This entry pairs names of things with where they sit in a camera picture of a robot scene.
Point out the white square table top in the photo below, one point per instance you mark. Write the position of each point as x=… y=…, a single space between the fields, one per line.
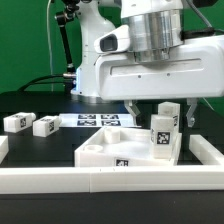
x=118 y=146

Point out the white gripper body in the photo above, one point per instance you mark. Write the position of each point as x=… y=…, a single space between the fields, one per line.
x=194 y=69

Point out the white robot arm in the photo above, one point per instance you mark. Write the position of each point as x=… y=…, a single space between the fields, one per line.
x=138 y=50

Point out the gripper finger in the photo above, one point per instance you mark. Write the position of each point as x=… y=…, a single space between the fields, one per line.
x=131 y=107
x=192 y=103

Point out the white marker base plate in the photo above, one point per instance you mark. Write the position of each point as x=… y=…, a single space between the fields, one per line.
x=96 y=120

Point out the white left fence rail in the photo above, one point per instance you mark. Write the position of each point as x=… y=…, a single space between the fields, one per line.
x=4 y=148

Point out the white front fence rail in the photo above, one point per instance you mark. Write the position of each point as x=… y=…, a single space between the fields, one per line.
x=110 y=179

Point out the white fence rail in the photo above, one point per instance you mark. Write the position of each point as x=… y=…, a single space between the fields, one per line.
x=4 y=148
x=110 y=179
x=205 y=152

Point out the white right fence rail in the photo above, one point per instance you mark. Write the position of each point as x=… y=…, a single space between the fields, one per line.
x=205 y=152

